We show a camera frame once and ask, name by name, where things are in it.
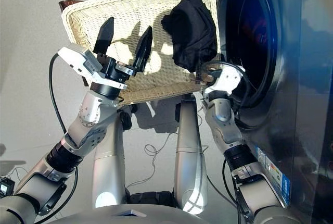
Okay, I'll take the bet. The black robot waist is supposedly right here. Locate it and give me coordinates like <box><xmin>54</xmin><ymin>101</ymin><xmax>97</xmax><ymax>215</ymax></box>
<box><xmin>126</xmin><ymin>191</ymin><xmax>175</xmax><ymax>206</ymax></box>

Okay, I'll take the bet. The grey washing machine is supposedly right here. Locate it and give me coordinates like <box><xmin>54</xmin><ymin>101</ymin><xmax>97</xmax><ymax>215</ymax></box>
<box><xmin>192</xmin><ymin>0</ymin><xmax>333</xmax><ymax>224</ymax></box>

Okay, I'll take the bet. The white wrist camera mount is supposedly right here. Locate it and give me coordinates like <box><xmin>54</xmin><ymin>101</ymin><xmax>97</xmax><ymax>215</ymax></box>
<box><xmin>57</xmin><ymin>43</ymin><xmax>127</xmax><ymax>90</ymax></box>
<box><xmin>204</xmin><ymin>64</ymin><xmax>246</xmax><ymax>96</ymax></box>

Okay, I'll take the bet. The pale woven basket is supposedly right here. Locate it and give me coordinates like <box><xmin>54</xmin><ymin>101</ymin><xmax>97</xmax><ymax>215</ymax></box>
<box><xmin>61</xmin><ymin>0</ymin><xmax>222</xmax><ymax>106</ymax></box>

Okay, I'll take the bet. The silver robot torso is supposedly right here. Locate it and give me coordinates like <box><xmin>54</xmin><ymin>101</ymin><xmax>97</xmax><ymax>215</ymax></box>
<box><xmin>49</xmin><ymin>203</ymin><xmax>209</xmax><ymax>224</ymax></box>

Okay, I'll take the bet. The blue energy label sticker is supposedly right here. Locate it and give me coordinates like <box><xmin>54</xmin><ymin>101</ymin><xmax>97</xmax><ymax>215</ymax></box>
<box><xmin>256</xmin><ymin>145</ymin><xmax>291</xmax><ymax>208</ymax></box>

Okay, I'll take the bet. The black garment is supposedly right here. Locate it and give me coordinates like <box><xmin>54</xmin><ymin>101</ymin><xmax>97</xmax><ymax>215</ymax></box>
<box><xmin>160</xmin><ymin>0</ymin><xmax>218</xmax><ymax>73</ymax></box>

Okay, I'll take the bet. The silver robot leg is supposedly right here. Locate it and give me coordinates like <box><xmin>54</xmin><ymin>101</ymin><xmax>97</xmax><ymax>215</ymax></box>
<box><xmin>173</xmin><ymin>100</ymin><xmax>209</xmax><ymax>216</ymax></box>
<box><xmin>91</xmin><ymin>109</ymin><xmax>127</xmax><ymax>209</ymax></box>

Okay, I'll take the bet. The thin grey floor cable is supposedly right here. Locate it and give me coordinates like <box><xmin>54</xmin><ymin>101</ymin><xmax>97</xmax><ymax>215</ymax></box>
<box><xmin>124</xmin><ymin>130</ymin><xmax>209</xmax><ymax>191</ymax></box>

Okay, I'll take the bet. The white basket tag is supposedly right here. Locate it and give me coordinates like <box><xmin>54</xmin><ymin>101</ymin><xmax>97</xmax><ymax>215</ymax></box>
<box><xmin>145</xmin><ymin>101</ymin><xmax>156</xmax><ymax>118</ymax></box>

